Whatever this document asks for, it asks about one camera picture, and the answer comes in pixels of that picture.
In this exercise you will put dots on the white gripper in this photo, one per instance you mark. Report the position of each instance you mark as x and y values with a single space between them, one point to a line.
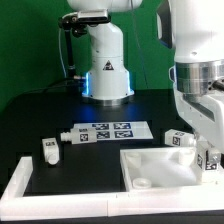
206 118

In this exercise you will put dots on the white sheet with markers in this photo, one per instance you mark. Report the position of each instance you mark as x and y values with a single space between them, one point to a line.
119 130

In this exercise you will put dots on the black camera stand pole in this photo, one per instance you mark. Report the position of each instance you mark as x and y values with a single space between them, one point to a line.
71 64

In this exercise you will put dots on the white U-shaped fence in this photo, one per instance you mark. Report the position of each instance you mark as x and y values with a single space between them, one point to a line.
15 206

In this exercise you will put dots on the white square tabletop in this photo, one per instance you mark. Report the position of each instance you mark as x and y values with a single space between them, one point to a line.
151 168

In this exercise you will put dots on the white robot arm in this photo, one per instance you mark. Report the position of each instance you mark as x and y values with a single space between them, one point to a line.
194 29

